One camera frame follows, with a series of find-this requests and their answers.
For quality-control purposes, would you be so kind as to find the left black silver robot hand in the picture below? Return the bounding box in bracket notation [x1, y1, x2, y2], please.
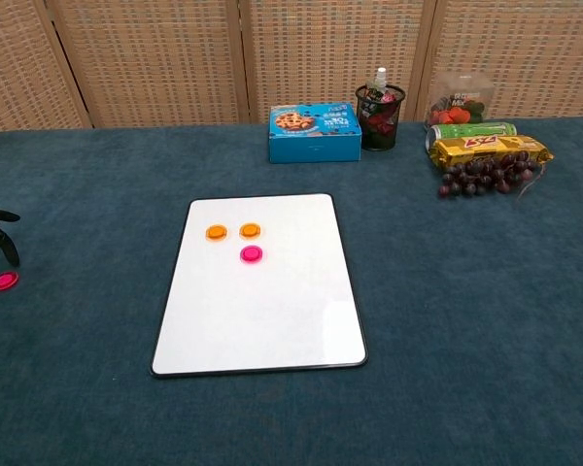
[0, 209, 21, 303]

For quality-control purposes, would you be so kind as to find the woven wooden folding screen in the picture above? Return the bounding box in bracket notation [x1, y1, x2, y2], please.
[0, 0, 583, 133]

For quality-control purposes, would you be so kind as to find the white magnetic board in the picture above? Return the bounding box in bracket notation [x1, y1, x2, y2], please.
[150, 192, 369, 380]

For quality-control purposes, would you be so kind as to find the blue cookie box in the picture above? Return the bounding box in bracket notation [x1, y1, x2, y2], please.
[267, 102, 363, 165]

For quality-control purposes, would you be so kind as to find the black mesh pen cup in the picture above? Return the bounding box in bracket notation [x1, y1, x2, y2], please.
[355, 83, 407, 152]

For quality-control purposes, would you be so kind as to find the red black snack pouch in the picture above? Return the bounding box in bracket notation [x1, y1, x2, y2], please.
[363, 83, 402, 106]

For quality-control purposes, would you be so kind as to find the small white spray bottle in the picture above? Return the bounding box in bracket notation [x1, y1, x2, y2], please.
[366, 67, 389, 93]

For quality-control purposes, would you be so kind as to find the blue carpet table cover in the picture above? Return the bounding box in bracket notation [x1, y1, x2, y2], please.
[0, 116, 583, 466]

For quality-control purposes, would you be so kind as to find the dark purple grape bunch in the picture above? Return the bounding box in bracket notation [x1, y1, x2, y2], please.
[436, 150, 548, 200]

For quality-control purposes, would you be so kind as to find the green drink can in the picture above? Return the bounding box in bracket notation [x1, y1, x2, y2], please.
[425, 121, 518, 151]

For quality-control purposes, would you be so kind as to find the clear plastic fruit box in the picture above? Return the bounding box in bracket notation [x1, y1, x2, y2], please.
[425, 71, 496, 130]

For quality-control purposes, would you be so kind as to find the yellow biscuit packet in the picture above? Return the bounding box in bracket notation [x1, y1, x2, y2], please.
[428, 135, 555, 172]

